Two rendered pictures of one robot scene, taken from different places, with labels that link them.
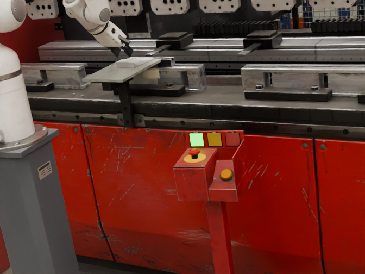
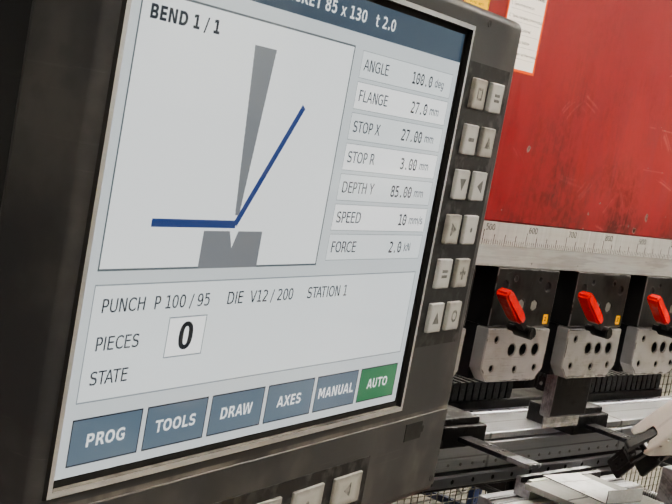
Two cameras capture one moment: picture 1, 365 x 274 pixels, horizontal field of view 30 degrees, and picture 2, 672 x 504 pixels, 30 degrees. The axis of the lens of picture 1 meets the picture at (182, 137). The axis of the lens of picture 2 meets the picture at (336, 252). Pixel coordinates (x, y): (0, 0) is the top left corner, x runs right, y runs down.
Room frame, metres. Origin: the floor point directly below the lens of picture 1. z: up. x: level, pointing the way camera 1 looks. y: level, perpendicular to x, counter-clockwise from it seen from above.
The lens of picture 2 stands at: (2.59, 2.12, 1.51)
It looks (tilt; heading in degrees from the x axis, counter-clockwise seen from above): 6 degrees down; 282
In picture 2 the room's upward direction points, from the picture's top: 10 degrees clockwise
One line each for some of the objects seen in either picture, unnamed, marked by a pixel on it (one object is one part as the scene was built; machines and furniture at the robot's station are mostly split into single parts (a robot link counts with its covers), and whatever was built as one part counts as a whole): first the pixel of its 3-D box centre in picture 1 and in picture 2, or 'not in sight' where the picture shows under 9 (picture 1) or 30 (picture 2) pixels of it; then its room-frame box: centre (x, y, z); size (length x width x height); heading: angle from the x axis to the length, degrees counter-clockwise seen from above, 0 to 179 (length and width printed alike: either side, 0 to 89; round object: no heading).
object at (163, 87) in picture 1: (148, 89); not in sight; (2.52, 0.10, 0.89); 0.30 x 0.05 x 0.03; 58
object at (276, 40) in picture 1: (255, 43); (600, 424); (2.52, -0.32, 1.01); 0.26 x 0.12 x 0.05; 148
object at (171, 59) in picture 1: (150, 61); (558, 481); (2.58, 0.08, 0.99); 0.20 x 0.03 x 0.03; 58
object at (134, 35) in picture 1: (138, 25); (565, 398); (2.59, 0.11, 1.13); 0.10 x 0.02 x 0.10; 58
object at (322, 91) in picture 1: (287, 93); not in sight; (2.23, -0.38, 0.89); 0.30 x 0.05 x 0.03; 58
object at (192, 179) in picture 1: (211, 165); not in sight; (2.03, -0.08, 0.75); 0.20 x 0.16 x 0.18; 69
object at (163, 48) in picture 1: (165, 44); (474, 437); (2.73, 0.02, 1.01); 0.26 x 0.12 x 0.05; 148
